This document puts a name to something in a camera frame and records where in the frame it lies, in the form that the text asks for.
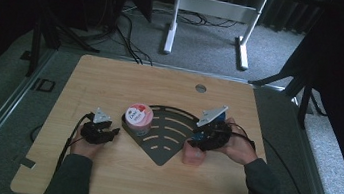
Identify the black tripod stand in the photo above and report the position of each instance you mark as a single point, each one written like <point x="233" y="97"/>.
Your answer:
<point x="304" y="94"/>
<point x="37" y="42"/>

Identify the pink jar with white lid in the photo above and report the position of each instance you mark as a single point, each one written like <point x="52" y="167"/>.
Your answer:
<point x="138" y="117"/>

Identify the person's left hand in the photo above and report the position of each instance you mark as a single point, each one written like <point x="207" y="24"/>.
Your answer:
<point x="84" y="149"/>

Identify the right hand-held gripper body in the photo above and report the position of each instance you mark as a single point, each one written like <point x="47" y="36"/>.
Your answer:
<point x="217" y="135"/>

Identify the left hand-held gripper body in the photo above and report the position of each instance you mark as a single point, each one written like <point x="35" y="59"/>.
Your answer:
<point x="96" y="132"/>

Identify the white bottle with blue cap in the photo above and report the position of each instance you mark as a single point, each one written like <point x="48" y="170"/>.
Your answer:
<point x="221" y="117"/>

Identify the person's right hand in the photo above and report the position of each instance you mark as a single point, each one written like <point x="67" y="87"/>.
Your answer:
<point x="240" y="146"/>

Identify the white desk frame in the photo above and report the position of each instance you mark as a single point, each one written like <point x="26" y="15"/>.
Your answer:
<point x="217" y="8"/>

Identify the grey tape piece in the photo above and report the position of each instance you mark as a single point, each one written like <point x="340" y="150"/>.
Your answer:
<point x="26" y="162"/>

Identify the pink bottle with blue cap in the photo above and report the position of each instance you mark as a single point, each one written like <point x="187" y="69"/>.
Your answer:
<point x="193" y="156"/>

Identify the round grey table grommet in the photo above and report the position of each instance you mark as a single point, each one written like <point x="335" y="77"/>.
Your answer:
<point x="200" y="88"/>

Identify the dark grey metal corner shelf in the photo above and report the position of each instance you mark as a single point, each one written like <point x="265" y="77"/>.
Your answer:
<point x="171" y="135"/>

